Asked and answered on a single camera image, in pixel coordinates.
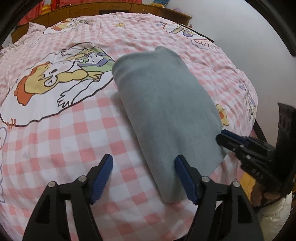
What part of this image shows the pink checkered cartoon bedsheet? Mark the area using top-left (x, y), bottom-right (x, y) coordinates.
top-left (1, 12), bottom-right (258, 240)

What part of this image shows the person's right hand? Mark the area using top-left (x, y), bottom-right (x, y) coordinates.
top-left (250, 182), bottom-right (281, 207)

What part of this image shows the blue picture book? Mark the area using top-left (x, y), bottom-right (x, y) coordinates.
top-left (151, 0), bottom-right (170, 7)

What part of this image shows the cream and red curtain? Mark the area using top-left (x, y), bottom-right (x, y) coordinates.
top-left (18, 0), bottom-right (96, 26)

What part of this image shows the long wooden low cabinet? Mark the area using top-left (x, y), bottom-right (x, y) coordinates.
top-left (11, 1), bottom-right (193, 43)

